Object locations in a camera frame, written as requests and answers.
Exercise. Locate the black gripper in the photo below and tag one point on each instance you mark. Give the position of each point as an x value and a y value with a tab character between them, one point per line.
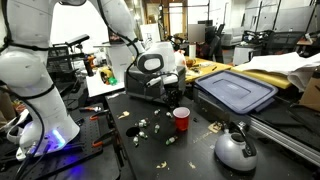
171	90

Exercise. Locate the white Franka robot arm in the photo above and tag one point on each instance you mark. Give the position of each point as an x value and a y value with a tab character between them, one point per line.
30	66

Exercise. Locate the small wrapped candy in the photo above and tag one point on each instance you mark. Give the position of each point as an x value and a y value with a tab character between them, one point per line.
146	120
157	112
142	134
169	114
141	124
171	140
157	128
135	141

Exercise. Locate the red plastic cup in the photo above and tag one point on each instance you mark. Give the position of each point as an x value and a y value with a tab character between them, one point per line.
182	121

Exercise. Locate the grey toaster oven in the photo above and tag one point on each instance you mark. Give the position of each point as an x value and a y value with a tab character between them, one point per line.
133	85

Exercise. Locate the light wooden table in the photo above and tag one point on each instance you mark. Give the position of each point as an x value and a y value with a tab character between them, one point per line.
206	70

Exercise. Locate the torn cardboard scrap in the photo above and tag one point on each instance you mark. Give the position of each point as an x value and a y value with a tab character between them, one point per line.
216	126

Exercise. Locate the large tan paper scrap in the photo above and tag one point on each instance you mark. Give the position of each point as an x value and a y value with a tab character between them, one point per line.
124	115

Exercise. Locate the white cylinder container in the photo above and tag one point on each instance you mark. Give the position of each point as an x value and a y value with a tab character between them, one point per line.
192	50

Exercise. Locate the blue storage bin lid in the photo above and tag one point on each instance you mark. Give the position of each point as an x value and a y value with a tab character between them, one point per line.
233	90

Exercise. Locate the small tan paper crumb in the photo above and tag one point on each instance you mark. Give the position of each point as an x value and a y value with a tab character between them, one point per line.
191	165
161	165

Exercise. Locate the white box machine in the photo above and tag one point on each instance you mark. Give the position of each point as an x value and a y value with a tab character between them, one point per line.
120	60

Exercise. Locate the black office chair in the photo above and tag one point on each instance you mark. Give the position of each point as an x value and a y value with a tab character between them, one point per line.
215	45

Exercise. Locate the yellow green tool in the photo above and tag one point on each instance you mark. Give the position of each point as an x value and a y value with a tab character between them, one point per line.
107	76

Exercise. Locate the white paper sign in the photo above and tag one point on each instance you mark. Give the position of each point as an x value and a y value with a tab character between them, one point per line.
150	32

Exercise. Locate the grey computer monitor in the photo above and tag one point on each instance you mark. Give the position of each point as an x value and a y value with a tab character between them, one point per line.
196	32

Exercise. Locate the black clamp curved orange tip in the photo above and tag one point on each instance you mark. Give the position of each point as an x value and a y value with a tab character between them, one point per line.
100	115

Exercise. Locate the white flat board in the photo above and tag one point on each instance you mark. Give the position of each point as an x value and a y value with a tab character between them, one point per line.
98	86

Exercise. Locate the black clamp short orange tip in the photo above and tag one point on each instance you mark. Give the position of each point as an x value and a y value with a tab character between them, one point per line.
103	138

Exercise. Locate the black orange power drill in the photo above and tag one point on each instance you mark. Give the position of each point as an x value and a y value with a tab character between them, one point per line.
89	65

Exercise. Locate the yellow foam pad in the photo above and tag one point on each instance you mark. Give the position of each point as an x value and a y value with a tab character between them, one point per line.
263	79

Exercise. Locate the stack of white papers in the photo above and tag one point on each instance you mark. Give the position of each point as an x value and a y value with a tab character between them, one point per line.
280	63

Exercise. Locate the black metal cart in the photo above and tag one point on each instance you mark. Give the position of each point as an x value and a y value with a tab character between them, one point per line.
63	63

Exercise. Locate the black mesh chair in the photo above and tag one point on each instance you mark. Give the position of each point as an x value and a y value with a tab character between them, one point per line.
280	41

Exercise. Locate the black plastic storage bin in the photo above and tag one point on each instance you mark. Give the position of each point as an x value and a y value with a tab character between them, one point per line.
300	125

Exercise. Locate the printed brown cardboard box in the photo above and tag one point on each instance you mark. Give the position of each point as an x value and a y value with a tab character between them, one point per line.
311	95

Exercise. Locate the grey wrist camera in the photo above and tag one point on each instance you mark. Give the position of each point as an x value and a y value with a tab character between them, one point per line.
161	80

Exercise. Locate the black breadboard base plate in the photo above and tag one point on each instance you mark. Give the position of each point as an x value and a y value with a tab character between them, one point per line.
83	133

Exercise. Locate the aluminium extrusion rail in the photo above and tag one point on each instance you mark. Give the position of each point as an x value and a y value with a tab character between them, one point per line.
283	136

